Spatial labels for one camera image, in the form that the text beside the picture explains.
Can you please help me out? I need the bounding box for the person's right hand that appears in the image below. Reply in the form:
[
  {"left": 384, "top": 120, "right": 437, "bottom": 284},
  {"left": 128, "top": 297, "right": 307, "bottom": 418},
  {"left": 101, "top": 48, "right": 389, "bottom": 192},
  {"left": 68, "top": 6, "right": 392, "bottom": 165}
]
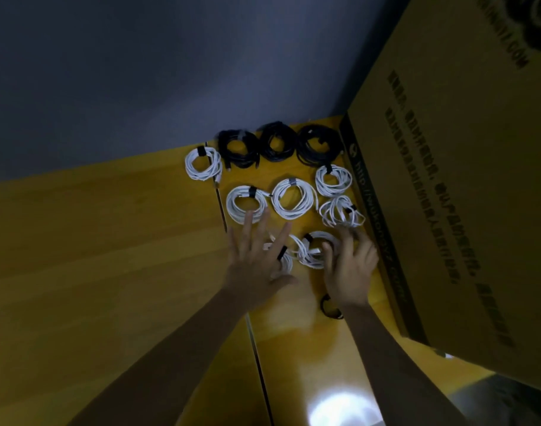
[{"left": 319, "top": 228, "right": 380, "bottom": 309}]

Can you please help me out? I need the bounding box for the person's left hand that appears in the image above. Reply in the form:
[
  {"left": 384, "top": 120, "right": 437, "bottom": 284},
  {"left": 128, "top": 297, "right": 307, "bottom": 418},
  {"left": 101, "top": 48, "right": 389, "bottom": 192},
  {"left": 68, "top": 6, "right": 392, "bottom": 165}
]
[{"left": 221, "top": 211, "right": 300, "bottom": 314}]

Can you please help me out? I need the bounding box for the single white cable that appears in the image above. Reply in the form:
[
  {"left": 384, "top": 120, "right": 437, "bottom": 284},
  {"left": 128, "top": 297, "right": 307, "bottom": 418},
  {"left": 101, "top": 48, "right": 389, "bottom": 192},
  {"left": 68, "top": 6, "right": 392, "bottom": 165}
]
[
  {"left": 183, "top": 144, "right": 224, "bottom": 183},
  {"left": 314, "top": 164, "right": 354, "bottom": 199},
  {"left": 317, "top": 193, "right": 366, "bottom": 230},
  {"left": 224, "top": 184, "right": 272, "bottom": 226},
  {"left": 262, "top": 230, "right": 300, "bottom": 277},
  {"left": 292, "top": 230, "right": 343, "bottom": 270},
  {"left": 270, "top": 176, "right": 318, "bottom": 221}
]

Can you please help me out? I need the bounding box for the group of black cable ties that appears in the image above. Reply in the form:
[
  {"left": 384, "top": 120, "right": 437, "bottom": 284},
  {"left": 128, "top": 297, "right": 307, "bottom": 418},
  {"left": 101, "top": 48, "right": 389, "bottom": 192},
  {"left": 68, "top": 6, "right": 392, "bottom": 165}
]
[{"left": 318, "top": 292, "right": 345, "bottom": 321}]

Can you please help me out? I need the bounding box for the person's left forearm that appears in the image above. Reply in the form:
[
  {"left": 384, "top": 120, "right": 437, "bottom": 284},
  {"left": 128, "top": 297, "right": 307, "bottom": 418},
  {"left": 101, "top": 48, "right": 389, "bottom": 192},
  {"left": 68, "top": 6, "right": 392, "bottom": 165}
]
[{"left": 70, "top": 292, "right": 258, "bottom": 426}]

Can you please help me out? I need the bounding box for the person's right forearm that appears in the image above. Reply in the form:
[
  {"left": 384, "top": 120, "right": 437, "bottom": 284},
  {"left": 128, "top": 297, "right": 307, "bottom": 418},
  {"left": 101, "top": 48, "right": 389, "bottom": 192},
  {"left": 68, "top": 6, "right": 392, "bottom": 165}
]
[{"left": 342, "top": 301, "right": 471, "bottom": 426}]

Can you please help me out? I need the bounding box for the cardboard box with black print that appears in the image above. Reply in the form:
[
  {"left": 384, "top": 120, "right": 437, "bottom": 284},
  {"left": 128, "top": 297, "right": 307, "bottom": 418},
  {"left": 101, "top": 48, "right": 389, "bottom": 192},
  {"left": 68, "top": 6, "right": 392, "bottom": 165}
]
[{"left": 340, "top": 0, "right": 541, "bottom": 396}]

